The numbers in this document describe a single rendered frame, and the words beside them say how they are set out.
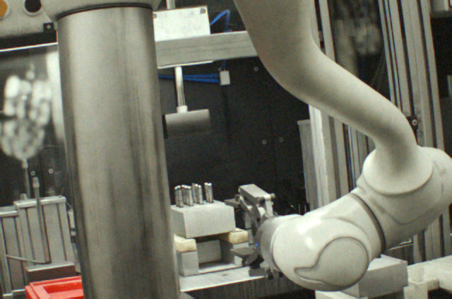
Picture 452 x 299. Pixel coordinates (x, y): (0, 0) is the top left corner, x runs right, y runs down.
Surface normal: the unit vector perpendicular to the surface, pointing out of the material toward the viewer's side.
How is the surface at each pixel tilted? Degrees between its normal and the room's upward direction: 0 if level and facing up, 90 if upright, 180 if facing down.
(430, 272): 90
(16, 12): 90
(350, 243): 79
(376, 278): 90
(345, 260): 88
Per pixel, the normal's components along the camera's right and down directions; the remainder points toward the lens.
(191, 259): 0.32, 0.01
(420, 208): 0.44, 0.39
